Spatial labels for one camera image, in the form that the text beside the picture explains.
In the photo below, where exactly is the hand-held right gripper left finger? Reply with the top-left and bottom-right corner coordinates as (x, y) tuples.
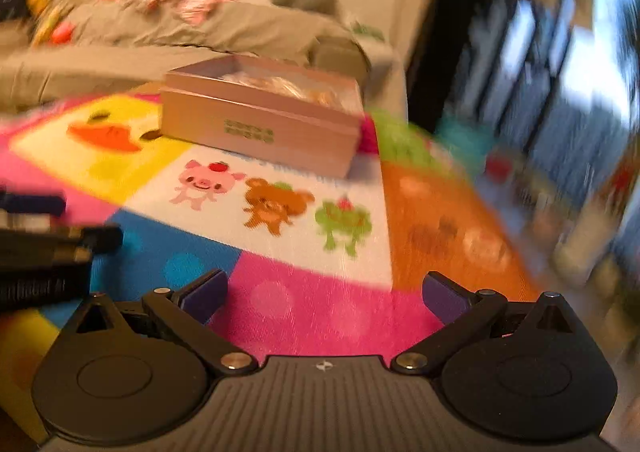
(75, 269), (257, 376)

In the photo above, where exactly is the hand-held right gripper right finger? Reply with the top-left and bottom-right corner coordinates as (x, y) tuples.
(390, 271), (577, 376)

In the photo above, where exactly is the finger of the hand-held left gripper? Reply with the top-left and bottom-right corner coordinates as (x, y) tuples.
(0, 191), (69, 221)
(0, 225), (125, 255)

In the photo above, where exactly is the pink cardboard box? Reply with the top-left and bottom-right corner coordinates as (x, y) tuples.
(159, 56), (365, 179)

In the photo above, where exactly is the colourful cartoon printed mat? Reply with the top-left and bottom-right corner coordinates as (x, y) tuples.
(0, 91), (551, 444)

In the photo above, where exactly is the teal plastic bucket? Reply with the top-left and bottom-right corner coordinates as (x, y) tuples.
(439, 113), (482, 154)

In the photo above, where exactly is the beige covered sofa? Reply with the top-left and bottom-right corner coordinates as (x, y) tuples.
(0, 0), (407, 109)

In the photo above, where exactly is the olive sofa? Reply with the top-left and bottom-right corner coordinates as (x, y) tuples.
(309, 36), (372, 79)

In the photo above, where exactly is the black window frame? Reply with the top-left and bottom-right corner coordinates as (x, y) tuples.
(450, 0), (640, 214)

